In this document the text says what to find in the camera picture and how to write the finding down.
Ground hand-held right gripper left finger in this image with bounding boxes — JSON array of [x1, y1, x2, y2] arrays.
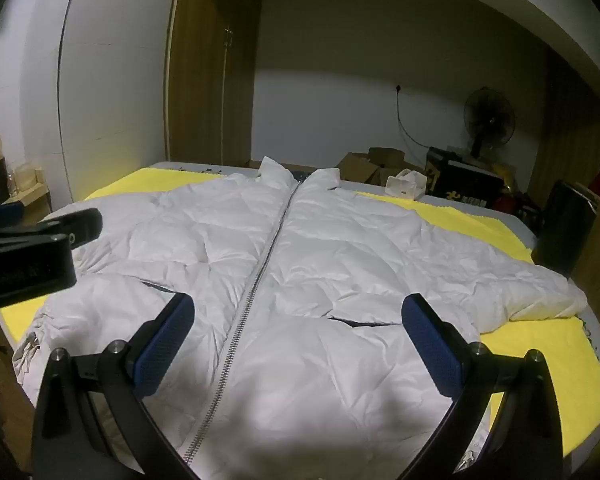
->
[[30, 291, 201, 480]]

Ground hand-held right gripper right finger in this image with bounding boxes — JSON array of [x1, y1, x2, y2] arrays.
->
[[401, 293, 566, 480]]

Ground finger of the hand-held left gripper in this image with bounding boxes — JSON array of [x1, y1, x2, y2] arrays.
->
[[0, 202, 25, 231], [0, 208, 104, 257]]

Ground white puffer jacket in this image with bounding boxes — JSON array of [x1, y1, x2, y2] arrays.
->
[[12, 156, 588, 480]]

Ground wooden side table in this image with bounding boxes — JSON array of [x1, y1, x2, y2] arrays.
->
[[0, 182, 53, 231]]

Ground clear plastic container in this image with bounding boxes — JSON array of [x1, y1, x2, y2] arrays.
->
[[7, 160, 46, 193]]

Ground yellow table mat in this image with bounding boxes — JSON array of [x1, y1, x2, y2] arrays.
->
[[0, 167, 600, 471]]

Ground black box with yellow print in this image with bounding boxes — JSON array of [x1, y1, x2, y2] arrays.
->
[[425, 146, 503, 211]]

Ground black chair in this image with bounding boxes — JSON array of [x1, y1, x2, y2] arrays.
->
[[535, 180, 598, 278]]

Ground wooden wardrobe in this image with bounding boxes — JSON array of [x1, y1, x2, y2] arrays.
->
[[165, 0, 268, 168]]

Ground cardboard box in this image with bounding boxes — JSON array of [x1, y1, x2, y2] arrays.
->
[[337, 152, 382, 183], [367, 147, 407, 171]]

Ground black standing fan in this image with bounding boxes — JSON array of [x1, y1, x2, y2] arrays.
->
[[462, 86, 516, 158]]

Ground wooden cabinet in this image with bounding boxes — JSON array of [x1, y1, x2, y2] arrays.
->
[[530, 50, 600, 201]]

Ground black wall cable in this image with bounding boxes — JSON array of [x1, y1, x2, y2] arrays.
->
[[394, 85, 431, 148]]

